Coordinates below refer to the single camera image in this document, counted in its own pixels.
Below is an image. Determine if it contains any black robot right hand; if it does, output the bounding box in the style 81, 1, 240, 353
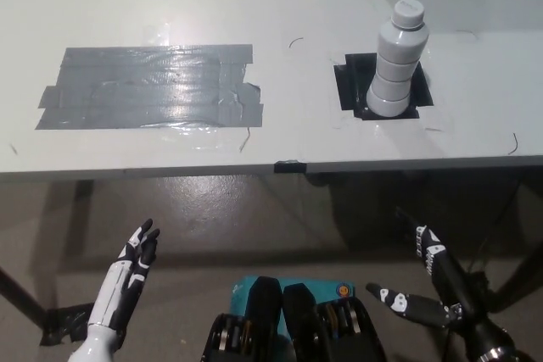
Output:
367, 225, 485, 334

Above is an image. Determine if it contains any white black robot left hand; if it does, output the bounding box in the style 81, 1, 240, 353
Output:
71, 218, 161, 362

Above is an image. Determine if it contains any white ribbed plastic bottle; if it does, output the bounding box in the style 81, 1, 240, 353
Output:
367, 0, 431, 120

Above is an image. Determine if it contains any black teal robot torso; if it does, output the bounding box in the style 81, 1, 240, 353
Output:
201, 276, 387, 362

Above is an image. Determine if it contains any black metal table leg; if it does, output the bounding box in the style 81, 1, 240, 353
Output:
487, 251, 543, 312
0, 267, 48, 337

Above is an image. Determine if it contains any small black tape strip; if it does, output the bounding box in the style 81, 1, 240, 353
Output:
273, 159, 307, 175

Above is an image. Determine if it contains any black tape square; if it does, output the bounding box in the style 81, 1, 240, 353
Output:
333, 53, 434, 121

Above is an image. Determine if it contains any grey duct tape patch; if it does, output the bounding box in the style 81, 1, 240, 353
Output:
35, 43, 265, 130

